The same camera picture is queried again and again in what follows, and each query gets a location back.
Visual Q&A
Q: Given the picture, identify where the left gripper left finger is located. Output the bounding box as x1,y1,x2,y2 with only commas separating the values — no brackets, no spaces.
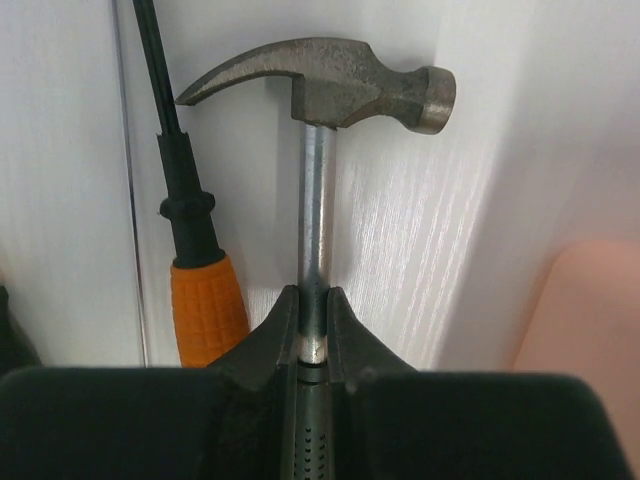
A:
204,285,300,479

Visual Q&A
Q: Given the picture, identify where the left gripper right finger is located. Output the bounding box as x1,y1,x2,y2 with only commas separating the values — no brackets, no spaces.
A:
327,287,415,479

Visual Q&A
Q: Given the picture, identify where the pink plastic tool box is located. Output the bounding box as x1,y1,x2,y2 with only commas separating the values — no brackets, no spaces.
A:
514,241,639,457

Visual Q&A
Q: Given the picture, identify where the claw hammer black handle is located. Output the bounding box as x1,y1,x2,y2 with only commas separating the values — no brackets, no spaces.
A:
176,37,456,479

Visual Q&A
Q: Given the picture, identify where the orange handled black screwdriver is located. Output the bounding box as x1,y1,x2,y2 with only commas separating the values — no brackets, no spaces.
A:
133,1,249,368

